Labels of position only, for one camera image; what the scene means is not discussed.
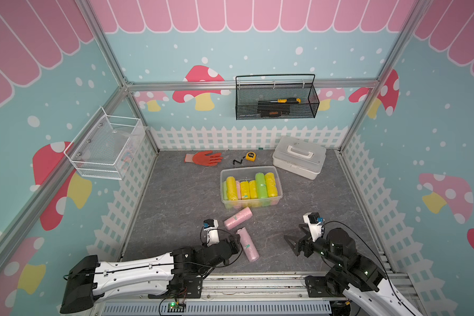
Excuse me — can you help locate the white wire basket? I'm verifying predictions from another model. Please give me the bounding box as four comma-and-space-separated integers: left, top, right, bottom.
64, 107, 146, 180

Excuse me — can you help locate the green circuit board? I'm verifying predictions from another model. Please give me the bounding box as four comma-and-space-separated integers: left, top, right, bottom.
167, 302, 186, 313

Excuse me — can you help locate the white lidded tool case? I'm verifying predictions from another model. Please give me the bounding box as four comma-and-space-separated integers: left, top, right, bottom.
273, 136, 327, 180

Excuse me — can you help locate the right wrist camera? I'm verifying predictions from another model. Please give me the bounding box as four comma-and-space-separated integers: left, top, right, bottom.
303, 212, 325, 242

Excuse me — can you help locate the black wire mesh basket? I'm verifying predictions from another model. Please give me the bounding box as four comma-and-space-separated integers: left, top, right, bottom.
235, 74, 320, 120

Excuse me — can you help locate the pink roll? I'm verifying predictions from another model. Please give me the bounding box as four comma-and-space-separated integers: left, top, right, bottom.
236, 227, 259, 263
224, 207, 253, 230
236, 180, 242, 200

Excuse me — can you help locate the yellow black screwdriver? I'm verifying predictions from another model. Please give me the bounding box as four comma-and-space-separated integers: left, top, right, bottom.
258, 97, 302, 105

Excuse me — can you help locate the green roll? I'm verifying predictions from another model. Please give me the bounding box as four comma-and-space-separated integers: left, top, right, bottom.
255, 172, 268, 199
222, 181, 228, 201

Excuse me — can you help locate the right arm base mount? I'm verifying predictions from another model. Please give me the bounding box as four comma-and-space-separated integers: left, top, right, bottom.
304, 273, 362, 298

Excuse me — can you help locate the red work glove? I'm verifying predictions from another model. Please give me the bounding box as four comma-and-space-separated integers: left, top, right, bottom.
184, 151, 223, 167

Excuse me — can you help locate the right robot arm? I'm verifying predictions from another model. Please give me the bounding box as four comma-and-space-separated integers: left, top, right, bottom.
284, 224, 421, 315

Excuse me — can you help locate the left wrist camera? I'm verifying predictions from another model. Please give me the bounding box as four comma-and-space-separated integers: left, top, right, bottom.
203, 219, 219, 246

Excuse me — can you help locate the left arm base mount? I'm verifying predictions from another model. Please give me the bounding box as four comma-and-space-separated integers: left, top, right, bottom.
147, 275, 204, 299

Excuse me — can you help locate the clear plastic storage box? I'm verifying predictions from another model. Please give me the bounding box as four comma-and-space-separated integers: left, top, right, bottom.
220, 166, 283, 209

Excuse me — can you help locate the yellow tape measure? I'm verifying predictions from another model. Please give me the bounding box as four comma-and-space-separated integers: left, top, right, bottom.
233, 151, 257, 165

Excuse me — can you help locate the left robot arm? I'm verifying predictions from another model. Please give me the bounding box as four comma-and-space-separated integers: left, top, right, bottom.
60, 235, 240, 314

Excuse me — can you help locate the black orange tool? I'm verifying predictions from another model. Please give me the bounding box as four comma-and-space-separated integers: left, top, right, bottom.
258, 109, 283, 118

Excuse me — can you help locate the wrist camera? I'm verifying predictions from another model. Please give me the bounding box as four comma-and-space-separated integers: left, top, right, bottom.
203, 219, 219, 246
303, 212, 325, 242

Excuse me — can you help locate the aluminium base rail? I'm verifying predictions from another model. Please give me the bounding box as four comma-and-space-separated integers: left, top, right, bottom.
87, 272, 419, 316

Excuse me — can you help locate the yellow roll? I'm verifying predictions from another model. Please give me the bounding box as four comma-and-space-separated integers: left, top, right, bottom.
249, 180, 258, 207
226, 176, 239, 201
265, 172, 279, 198
240, 181, 251, 201

